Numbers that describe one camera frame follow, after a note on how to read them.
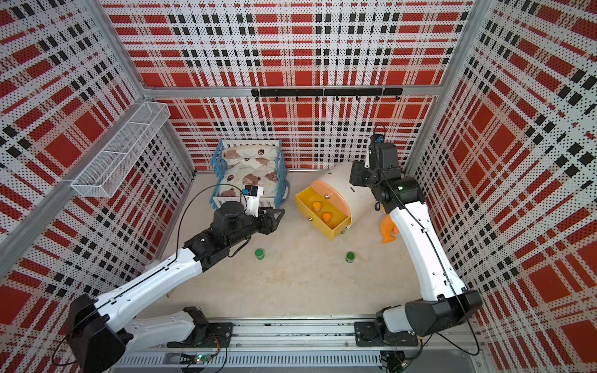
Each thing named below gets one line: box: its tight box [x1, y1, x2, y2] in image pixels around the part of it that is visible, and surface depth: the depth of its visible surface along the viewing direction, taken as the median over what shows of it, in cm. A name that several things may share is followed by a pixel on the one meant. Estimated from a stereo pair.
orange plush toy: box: [380, 206, 400, 245], surface depth 98 cm
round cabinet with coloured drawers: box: [295, 161, 376, 240], surface depth 87 cm
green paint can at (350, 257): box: [345, 251, 356, 264], surface depth 90 cm
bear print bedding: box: [219, 145, 279, 197], surface depth 110 cm
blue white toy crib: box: [209, 139, 290, 210], surface depth 110 cm
